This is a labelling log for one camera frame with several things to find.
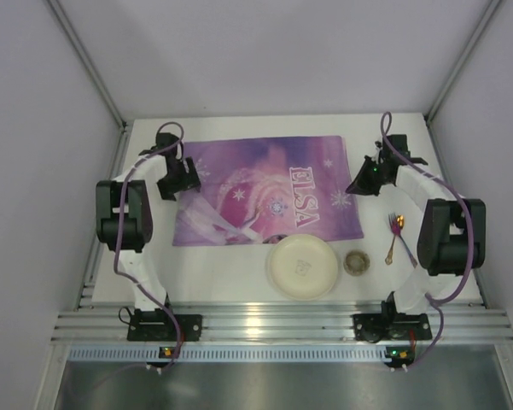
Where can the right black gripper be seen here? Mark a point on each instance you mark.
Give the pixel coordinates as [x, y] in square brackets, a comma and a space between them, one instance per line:
[368, 173]

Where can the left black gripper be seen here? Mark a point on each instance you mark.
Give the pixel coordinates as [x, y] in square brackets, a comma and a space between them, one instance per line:
[181, 178]

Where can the gold metal spoon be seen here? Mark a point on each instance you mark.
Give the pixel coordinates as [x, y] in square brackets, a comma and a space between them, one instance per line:
[396, 224]

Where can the iridescent metal fork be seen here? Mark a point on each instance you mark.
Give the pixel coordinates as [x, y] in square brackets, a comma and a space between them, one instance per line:
[411, 256]

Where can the purple Elsa cloth placemat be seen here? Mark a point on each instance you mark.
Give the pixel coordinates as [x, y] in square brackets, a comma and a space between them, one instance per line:
[261, 190]

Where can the small glass cup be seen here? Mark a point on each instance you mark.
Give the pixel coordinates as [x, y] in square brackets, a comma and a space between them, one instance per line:
[356, 263]

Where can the cream round plate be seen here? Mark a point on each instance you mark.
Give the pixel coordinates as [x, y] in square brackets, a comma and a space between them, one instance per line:
[302, 267]

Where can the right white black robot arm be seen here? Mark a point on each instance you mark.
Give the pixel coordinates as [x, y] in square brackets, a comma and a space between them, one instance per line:
[452, 236]

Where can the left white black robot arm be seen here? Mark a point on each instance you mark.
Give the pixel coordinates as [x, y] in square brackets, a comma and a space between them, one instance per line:
[125, 214]

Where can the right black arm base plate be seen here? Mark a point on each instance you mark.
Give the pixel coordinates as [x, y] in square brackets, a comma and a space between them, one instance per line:
[376, 327]

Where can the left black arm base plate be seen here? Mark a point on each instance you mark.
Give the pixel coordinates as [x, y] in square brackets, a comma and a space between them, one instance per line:
[157, 326]

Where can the aluminium mounting rail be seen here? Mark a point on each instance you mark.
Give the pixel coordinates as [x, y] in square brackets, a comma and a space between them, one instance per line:
[268, 323]

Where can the white slotted cable duct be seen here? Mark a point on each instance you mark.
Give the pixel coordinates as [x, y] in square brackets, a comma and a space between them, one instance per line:
[240, 353]

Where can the right aluminium corner post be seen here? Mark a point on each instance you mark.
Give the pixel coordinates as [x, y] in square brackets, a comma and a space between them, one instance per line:
[476, 34]

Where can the aluminium corner post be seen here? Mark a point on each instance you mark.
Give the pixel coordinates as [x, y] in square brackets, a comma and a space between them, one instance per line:
[64, 22]
[476, 34]

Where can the left aluminium corner post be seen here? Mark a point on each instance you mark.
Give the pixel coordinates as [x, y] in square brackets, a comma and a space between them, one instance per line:
[64, 22]

